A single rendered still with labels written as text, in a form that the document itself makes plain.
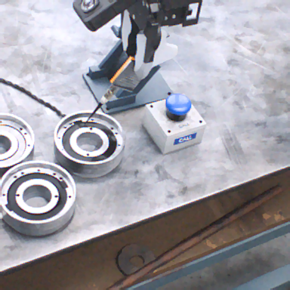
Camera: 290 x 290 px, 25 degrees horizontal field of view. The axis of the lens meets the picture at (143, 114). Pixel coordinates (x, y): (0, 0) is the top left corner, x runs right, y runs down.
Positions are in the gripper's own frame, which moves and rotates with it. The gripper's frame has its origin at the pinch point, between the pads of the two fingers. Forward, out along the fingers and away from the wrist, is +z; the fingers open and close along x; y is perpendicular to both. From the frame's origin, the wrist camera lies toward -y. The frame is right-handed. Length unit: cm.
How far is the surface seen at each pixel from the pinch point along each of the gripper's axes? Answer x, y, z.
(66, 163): -5.9, -12.0, 10.5
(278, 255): 5, 59, 93
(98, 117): 0.4, -4.4, 9.8
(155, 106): -1.3, 4.5, 8.6
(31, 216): -13.2, -19.7, 10.1
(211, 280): 5, 37, 93
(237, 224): -9.8, 22.2, 38.2
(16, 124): 3.1, -16.4, 10.0
